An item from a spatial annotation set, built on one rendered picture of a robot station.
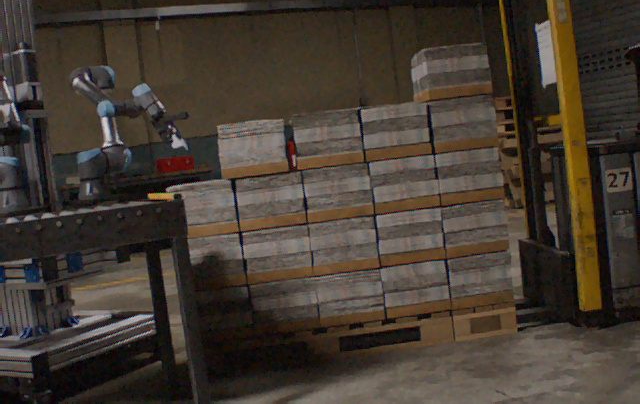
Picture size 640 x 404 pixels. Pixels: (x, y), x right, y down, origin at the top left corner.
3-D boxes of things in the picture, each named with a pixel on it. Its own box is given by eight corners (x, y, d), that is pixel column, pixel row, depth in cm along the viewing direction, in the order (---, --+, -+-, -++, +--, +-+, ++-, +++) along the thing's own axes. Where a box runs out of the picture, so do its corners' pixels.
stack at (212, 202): (200, 355, 382) (176, 184, 377) (439, 324, 386) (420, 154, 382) (191, 376, 343) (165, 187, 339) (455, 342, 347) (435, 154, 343)
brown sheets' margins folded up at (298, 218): (197, 326, 381) (182, 222, 378) (435, 295, 385) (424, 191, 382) (188, 344, 342) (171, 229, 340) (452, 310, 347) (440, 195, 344)
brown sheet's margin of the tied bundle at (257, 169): (224, 178, 354) (223, 168, 354) (289, 170, 355) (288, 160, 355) (221, 179, 339) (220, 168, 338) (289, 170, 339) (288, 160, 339)
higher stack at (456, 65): (437, 324, 386) (407, 59, 379) (496, 315, 387) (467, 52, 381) (454, 342, 348) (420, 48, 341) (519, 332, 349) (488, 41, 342)
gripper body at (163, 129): (166, 142, 361) (150, 121, 360) (181, 131, 361) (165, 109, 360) (163, 142, 353) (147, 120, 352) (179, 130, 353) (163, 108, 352)
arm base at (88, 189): (72, 200, 373) (69, 180, 373) (94, 197, 386) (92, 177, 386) (94, 198, 366) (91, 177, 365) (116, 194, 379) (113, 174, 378)
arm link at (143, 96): (139, 88, 361) (147, 79, 355) (153, 107, 362) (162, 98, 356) (127, 95, 356) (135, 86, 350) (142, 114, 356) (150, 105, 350)
